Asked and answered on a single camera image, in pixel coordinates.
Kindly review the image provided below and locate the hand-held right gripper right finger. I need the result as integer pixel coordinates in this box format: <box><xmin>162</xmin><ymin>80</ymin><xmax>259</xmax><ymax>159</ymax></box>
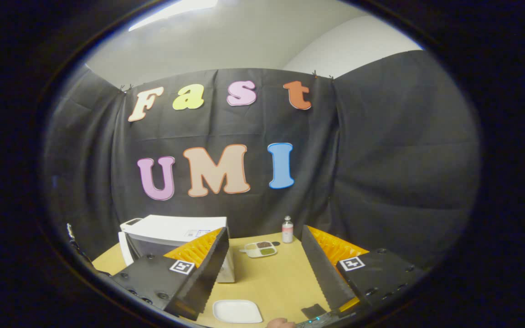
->
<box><xmin>301</xmin><ymin>225</ymin><xmax>427</xmax><ymax>315</ymax></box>

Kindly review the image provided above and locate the white square plate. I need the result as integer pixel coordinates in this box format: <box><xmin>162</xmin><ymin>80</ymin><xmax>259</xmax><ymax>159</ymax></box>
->
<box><xmin>212</xmin><ymin>299</ymin><xmax>263</xmax><ymax>324</ymax></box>

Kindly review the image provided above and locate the black backdrop cloth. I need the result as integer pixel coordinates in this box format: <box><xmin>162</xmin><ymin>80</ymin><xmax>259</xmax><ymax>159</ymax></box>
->
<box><xmin>41</xmin><ymin>50</ymin><xmax>481</xmax><ymax>269</ymax></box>

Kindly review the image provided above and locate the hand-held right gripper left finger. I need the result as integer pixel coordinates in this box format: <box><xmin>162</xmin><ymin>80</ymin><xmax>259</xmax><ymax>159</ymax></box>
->
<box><xmin>110</xmin><ymin>227</ymin><xmax>230</xmax><ymax>321</ymax></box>

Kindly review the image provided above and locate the white divided seasoning tray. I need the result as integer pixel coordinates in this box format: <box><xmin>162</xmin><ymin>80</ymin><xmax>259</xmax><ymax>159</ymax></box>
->
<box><xmin>239</xmin><ymin>241</ymin><xmax>278</xmax><ymax>259</ymax></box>

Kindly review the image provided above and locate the white microwave oven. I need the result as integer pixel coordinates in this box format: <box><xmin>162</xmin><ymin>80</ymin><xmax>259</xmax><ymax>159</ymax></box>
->
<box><xmin>117</xmin><ymin>215</ymin><xmax>236</xmax><ymax>284</ymax></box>

